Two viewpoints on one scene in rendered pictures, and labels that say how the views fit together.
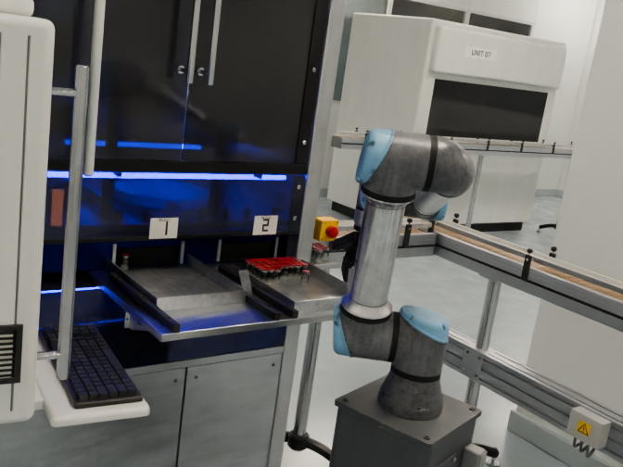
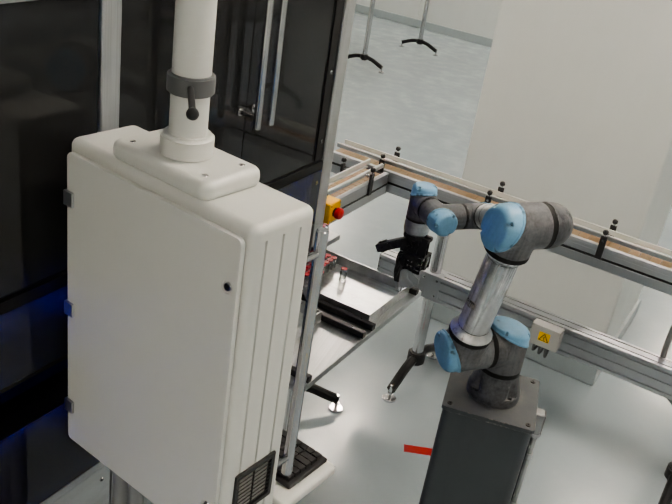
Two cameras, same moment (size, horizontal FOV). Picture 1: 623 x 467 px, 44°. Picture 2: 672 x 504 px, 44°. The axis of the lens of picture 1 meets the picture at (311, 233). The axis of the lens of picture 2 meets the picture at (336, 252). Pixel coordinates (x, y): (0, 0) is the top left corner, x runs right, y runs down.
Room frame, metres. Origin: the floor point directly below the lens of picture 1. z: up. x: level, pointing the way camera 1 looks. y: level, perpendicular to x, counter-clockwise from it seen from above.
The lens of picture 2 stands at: (0.05, 1.01, 2.15)
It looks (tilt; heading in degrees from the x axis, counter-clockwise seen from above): 27 degrees down; 335
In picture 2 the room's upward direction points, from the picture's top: 9 degrees clockwise
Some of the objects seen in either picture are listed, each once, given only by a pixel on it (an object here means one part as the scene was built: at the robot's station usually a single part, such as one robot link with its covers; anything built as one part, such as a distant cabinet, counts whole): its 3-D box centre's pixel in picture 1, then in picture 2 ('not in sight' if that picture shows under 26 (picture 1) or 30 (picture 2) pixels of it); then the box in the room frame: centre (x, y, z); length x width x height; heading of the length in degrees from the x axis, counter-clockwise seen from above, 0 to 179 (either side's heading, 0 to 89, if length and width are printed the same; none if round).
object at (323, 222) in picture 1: (323, 228); (326, 208); (2.45, -0.04, 0.99); 0.08 x 0.07 x 0.07; 38
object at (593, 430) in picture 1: (588, 427); (545, 335); (2.29, -0.98, 0.50); 0.12 x 0.05 x 0.09; 38
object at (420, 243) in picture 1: (359, 234); (332, 193); (2.74, -0.18, 0.92); 0.69 x 0.16 x 0.16; 128
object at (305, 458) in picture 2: (86, 359); (246, 430); (1.59, 0.46, 0.82); 0.40 x 0.14 x 0.02; 31
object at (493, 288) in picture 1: (476, 370); (431, 289); (2.74, -0.70, 0.46); 0.09 x 0.09 x 0.77; 38
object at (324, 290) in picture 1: (298, 283); (342, 283); (2.12, 0.02, 0.90); 0.34 x 0.26 x 0.04; 37
